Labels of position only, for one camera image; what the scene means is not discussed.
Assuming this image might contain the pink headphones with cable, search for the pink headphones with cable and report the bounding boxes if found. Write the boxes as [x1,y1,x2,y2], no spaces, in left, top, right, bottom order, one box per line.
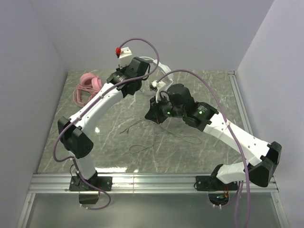
[73,73,103,107]

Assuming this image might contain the white headphones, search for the white headphones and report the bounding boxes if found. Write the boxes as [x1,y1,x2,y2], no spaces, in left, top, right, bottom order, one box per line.
[139,56,174,97]

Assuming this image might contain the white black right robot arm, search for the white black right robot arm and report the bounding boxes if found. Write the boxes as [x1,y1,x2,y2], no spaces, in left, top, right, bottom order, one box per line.
[145,81,282,191]

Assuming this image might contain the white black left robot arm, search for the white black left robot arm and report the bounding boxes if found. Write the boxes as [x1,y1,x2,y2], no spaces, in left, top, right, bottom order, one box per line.
[57,57,150,187]

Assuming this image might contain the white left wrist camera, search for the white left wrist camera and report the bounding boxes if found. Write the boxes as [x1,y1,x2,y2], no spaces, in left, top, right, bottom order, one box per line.
[115,47,133,68]

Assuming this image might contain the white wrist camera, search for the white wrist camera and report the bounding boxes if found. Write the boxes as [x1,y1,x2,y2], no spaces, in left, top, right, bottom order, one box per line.
[115,47,133,68]
[149,80,172,103]

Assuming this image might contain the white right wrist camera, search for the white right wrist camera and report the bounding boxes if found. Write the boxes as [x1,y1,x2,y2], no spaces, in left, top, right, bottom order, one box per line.
[149,80,172,103]

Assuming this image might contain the thin grey audio cable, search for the thin grey audio cable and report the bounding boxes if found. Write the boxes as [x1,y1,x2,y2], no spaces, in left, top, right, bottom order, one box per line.
[120,118,202,154]

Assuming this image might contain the aluminium right side rail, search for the aluminium right side rail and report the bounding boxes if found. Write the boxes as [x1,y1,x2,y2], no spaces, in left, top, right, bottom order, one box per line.
[228,71,254,135]

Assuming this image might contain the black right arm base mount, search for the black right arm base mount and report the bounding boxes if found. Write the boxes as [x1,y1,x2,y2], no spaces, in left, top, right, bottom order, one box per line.
[193,175,239,209]

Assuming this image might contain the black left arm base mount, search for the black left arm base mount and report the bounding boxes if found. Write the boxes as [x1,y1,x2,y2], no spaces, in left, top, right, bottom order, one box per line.
[68,174,113,206]

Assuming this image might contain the aluminium front rail frame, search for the aluminium front rail frame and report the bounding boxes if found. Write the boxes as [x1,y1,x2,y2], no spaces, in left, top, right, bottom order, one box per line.
[17,173,281,228]

